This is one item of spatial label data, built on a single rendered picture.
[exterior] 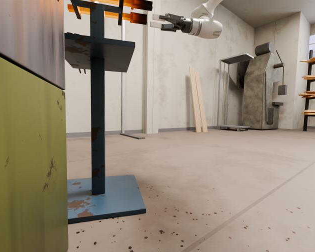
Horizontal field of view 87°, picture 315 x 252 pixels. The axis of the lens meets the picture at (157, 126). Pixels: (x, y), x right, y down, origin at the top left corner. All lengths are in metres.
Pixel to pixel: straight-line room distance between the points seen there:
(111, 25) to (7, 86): 3.44
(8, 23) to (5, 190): 0.19
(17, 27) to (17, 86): 0.08
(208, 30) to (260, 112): 4.63
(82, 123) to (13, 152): 2.88
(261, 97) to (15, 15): 5.54
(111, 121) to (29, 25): 3.00
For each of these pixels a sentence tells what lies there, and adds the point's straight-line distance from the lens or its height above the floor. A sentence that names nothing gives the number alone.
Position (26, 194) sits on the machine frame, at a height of 0.29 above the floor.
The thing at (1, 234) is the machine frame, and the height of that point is 0.27.
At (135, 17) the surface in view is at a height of 0.94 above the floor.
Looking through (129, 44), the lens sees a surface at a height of 0.66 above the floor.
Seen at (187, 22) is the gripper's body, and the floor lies 0.94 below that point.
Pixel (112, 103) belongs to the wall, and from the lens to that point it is 3.30.
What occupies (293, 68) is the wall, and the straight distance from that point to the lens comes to 7.26.
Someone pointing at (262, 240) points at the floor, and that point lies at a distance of 0.74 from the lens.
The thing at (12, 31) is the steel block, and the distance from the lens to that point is 0.29.
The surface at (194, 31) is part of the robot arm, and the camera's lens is 1.15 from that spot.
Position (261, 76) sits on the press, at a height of 1.53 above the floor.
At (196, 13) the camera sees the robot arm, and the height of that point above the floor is 1.06.
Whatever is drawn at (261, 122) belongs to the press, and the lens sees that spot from 5.62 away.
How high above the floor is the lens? 0.41
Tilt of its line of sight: 4 degrees down
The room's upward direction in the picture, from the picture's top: 1 degrees clockwise
